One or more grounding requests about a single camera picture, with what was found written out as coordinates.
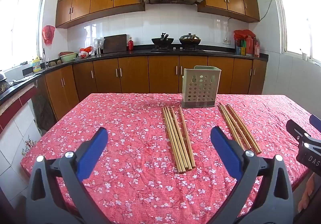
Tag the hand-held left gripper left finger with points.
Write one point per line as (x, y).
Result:
(94, 151)

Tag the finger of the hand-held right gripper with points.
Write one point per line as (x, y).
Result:
(315, 121)
(293, 127)

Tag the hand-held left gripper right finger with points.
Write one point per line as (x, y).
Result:
(225, 148)

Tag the perforated beige chopstick holder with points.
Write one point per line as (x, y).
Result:
(200, 88)

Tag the person's right hand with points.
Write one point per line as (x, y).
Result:
(307, 194)

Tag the red floral tablecloth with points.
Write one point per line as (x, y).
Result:
(125, 126)

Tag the dark cloth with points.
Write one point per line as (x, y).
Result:
(42, 111)

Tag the small white cup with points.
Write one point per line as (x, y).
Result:
(304, 56)

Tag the wooden lower cabinets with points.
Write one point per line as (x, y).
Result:
(133, 76)

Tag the blue container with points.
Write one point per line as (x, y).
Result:
(240, 50)

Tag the tall red sauce bottle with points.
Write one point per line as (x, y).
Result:
(249, 44)

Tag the green basin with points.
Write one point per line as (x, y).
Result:
(67, 58)

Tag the red and white plastic bag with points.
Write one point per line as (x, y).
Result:
(85, 52)

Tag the grey cloth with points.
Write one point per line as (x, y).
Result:
(22, 80)

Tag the yellow dish soap bottle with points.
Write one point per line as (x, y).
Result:
(36, 64)

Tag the red plastic bag over bottles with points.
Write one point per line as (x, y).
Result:
(242, 33)

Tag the metal faucet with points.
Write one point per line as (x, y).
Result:
(44, 56)

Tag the black kitchen countertop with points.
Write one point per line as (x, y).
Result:
(140, 53)

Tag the dark wooden cutting board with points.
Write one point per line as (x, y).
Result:
(114, 43)

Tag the gas stove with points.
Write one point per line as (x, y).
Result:
(175, 49)

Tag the small red bottle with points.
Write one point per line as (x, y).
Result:
(130, 44)

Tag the dark patterned pot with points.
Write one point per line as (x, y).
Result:
(3, 81)

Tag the wok with glass lid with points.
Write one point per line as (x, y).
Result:
(189, 38)

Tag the black wok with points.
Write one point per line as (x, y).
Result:
(162, 40)

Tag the window beside sink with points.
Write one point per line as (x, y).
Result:
(22, 25)

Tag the white wall socket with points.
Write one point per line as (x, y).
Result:
(226, 42)

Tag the red bag on wall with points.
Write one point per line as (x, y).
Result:
(48, 34)

